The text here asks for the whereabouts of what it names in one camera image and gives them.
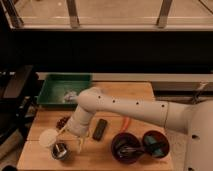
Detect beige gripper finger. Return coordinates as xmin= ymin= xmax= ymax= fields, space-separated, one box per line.
xmin=53 ymin=127 xmax=67 ymax=139
xmin=77 ymin=131 xmax=89 ymax=154

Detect small dark metal cup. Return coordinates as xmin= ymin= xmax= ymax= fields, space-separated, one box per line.
xmin=51 ymin=142 xmax=68 ymax=160

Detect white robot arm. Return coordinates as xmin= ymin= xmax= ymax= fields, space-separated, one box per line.
xmin=65 ymin=87 xmax=213 ymax=171

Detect brown pine cone cluster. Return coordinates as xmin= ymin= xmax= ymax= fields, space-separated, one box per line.
xmin=56 ymin=117 xmax=69 ymax=130

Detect white plastic cup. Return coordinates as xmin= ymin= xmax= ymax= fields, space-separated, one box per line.
xmin=39 ymin=129 xmax=58 ymax=148

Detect black rectangular remote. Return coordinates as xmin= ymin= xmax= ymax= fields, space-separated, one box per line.
xmin=92 ymin=119 xmax=108 ymax=141

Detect crumpled white plastic wrap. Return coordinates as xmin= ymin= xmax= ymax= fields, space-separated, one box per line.
xmin=64 ymin=91 xmax=78 ymax=103

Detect green plastic tray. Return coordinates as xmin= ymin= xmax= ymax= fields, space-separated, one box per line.
xmin=37 ymin=74 xmax=92 ymax=108

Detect dark utensils in bowl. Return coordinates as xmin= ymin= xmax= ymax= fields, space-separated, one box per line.
xmin=115 ymin=141 xmax=144 ymax=158

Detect dark red bowl left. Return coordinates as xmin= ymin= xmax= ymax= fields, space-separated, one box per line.
xmin=111 ymin=132 xmax=144 ymax=164

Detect dark red bowl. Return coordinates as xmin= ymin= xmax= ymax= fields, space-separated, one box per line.
xmin=111 ymin=132 xmax=144 ymax=164
xmin=142 ymin=130 xmax=170 ymax=158

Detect orange plastic carrot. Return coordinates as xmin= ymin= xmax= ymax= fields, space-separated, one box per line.
xmin=121 ymin=117 xmax=131 ymax=132

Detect black equipment at left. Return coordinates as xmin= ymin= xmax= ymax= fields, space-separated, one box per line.
xmin=0 ymin=65 xmax=38 ymax=145

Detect dark red bowl right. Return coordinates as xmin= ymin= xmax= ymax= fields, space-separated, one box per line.
xmin=142 ymin=130 xmax=170 ymax=158

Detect teal object in bowl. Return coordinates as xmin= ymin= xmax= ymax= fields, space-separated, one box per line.
xmin=145 ymin=136 xmax=165 ymax=158

